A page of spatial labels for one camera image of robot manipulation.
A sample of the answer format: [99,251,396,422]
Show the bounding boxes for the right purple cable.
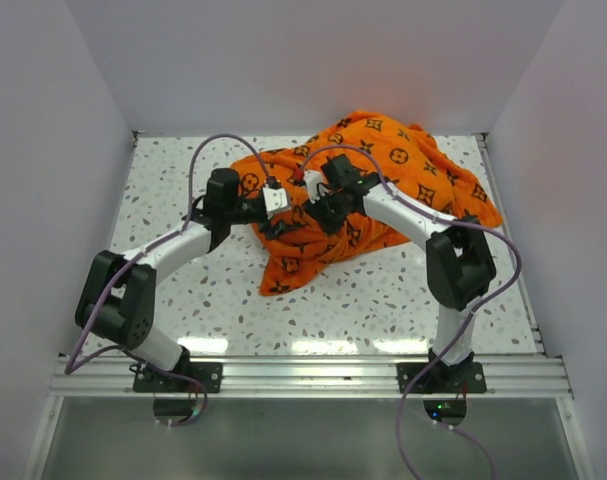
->
[295,144,523,480]

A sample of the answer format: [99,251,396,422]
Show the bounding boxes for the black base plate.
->
[129,362,223,394]
[396,362,487,394]

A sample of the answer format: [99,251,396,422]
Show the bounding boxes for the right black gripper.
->
[302,192,353,244]

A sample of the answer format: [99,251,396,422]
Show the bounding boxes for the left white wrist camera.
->
[262,186,291,218]

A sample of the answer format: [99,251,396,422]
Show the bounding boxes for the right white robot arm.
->
[295,155,496,393]

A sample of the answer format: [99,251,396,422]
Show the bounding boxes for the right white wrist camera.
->
[293,169,330,204]

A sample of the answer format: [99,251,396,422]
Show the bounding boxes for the aluminium mounting rail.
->
[49,355,573,399]

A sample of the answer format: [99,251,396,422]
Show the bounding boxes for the orange patterned pillowcase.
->
[233,111,502,309]

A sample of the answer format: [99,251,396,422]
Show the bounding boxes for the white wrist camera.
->
[293,169,330,204]
[262,186,291,218]

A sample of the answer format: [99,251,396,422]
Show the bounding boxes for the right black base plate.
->
[396,362,487,394]

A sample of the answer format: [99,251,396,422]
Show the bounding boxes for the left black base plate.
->
[129,362,223,394]

